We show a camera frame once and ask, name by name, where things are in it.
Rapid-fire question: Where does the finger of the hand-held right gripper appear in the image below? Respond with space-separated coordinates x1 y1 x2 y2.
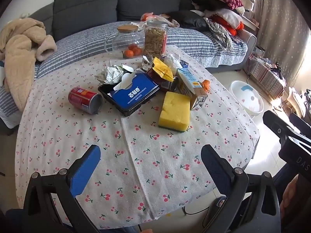
263 110 301 146

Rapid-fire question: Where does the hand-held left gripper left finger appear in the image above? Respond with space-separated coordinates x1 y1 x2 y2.
25 144 101 233

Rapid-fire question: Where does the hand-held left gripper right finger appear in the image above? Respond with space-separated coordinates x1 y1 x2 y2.
201 144 281 233

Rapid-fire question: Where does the white plastic basin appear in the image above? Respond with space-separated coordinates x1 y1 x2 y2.
230 81 264 120

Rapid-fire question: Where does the yellow sponge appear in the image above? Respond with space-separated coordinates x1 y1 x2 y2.
158 91 191 133

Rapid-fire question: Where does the printed paper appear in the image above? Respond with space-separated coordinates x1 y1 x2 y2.
94 64 134 85

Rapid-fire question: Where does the yellow snack bag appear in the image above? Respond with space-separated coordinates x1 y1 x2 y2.
152 57 174 81

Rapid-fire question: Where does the white tissue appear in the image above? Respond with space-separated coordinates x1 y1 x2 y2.
163 53 181 70

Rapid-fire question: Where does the person's right hand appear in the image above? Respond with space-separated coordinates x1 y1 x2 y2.
282 175 301 214

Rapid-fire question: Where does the patterned striped cover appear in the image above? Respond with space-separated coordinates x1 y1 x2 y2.
244 55 285 100

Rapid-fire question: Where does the red drink can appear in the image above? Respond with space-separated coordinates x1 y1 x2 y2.
68 87 103 114

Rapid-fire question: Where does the blue and brown carton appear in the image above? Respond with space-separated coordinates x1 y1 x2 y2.
175 68 208 110

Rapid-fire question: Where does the black plastic tray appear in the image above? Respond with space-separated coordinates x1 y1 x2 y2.
98 83 161 117

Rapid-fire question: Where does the dark red tin can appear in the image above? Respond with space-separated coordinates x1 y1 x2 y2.
146 67 179 93

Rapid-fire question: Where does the dotted curtain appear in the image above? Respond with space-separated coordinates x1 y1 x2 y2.
255 0 311 88

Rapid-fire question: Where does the pile of clothes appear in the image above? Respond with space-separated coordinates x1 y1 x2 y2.
192 0 246 51

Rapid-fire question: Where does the silver foil wrapper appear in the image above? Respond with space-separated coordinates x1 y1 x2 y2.
142 55 152 70

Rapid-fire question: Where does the dark grey sofa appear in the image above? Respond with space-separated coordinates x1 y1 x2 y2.
29 0 258 73
0 21 249 129

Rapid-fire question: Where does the black garment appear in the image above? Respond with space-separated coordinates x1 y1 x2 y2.
168 11 209 30

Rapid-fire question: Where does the glass jar of snacks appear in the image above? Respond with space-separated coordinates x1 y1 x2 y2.
144 20 169 59

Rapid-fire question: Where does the white printed plastic bag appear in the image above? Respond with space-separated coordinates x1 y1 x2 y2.
141 13 180 28

